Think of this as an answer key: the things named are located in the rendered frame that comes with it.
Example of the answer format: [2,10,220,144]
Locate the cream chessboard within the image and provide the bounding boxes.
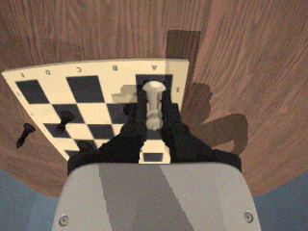
[2,59,189,164]

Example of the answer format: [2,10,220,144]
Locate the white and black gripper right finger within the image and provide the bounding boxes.
[161,90,242,172]

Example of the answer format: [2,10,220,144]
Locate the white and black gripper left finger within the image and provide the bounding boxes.
[67,90,147,176]

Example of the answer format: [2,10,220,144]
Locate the white queen chess piece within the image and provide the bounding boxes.
[142,80,166,130]

